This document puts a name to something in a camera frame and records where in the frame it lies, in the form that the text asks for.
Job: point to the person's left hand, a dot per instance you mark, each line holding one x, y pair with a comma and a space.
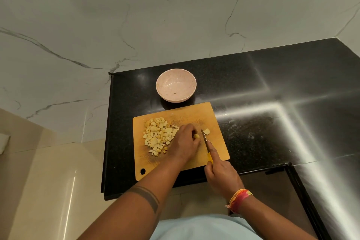
182, 145

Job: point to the person's right hand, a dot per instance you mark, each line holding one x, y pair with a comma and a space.
223, 179

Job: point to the potato slice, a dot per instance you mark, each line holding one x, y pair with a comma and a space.
207, 131

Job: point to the pink speckled bowl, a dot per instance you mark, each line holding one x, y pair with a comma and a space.
178, 82

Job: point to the potato end piece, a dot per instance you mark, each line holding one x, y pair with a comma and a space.
196, 136

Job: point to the pile of diced potato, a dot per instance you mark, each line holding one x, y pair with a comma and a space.
157, 137

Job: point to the wooden cutting board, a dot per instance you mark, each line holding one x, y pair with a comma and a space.
219, 152

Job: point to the person's left forearm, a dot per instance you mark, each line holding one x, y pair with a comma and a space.
132, 214

